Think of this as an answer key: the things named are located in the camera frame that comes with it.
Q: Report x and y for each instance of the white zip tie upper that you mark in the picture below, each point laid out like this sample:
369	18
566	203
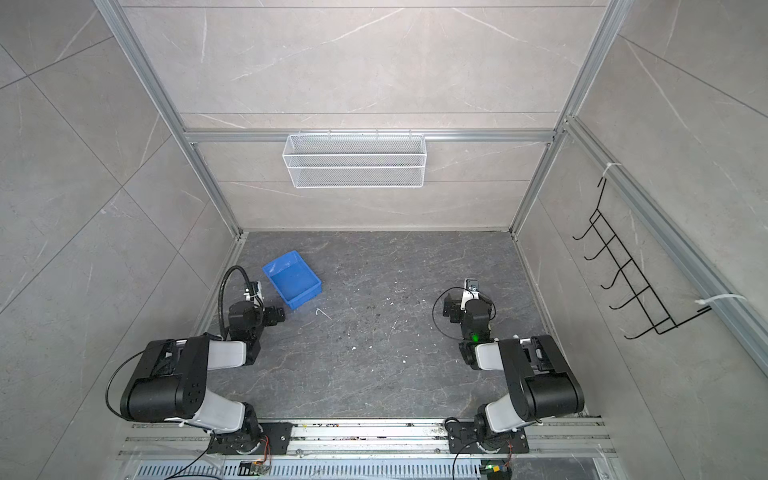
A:
608	167

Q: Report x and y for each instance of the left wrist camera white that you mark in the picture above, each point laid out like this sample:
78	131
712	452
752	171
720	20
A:
253	293

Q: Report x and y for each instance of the black wire hook rack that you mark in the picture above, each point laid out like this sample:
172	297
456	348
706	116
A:
629	272

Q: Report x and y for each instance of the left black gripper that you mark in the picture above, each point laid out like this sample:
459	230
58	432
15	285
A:
270	315

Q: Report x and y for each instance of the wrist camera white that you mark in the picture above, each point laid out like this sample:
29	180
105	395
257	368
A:
253	293
471	289

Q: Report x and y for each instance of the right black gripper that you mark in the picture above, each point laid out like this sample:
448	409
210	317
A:
452	304

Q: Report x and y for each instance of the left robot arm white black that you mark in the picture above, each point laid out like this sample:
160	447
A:
169	385

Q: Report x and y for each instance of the white wire mesh basket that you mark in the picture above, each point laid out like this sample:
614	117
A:
355	160

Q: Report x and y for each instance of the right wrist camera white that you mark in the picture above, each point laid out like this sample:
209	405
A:
471	289

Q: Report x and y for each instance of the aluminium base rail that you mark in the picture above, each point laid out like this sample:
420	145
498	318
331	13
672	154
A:
569	437

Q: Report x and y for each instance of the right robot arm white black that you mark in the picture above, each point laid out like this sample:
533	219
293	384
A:
540	383

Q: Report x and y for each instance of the white zip tie lower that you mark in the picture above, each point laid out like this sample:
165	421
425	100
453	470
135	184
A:
719	297

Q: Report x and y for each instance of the blue plastic bin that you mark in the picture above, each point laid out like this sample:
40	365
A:
294	280

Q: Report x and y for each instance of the white zip tie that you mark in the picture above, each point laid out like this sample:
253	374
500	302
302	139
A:
719	297
608	167

